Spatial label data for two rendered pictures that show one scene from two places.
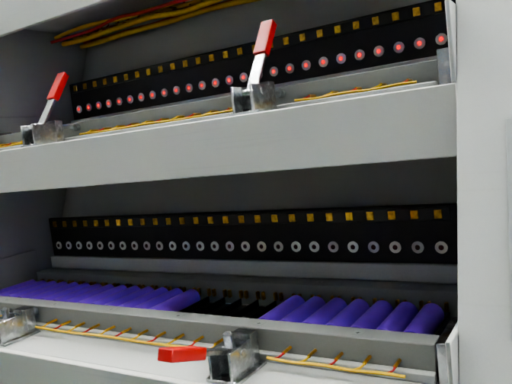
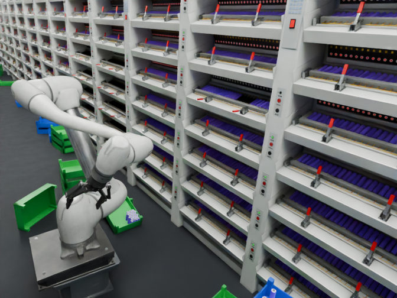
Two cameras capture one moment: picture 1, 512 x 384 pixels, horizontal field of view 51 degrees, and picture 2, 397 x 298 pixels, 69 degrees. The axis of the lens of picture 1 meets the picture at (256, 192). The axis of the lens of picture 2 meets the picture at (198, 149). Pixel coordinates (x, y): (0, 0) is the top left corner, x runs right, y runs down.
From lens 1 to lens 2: 1.06 m
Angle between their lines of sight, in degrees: 38
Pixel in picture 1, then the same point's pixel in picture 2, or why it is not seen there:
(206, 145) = (241, 76)
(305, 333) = (254, 108)
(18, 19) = (204, 31)
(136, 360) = (230, 108)
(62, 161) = (216, 70)
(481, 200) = (273, 97)
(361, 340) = (261, 110)
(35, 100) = (205, 39)
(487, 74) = (277, 79)
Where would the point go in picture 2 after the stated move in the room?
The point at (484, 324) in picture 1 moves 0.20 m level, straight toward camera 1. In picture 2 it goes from (270, 112) to (246, 119)
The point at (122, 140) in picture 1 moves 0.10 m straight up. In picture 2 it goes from (227, 71) to (229, 49)
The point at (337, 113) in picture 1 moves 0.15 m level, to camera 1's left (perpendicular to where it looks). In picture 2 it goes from (259, 78) to (227, 74)
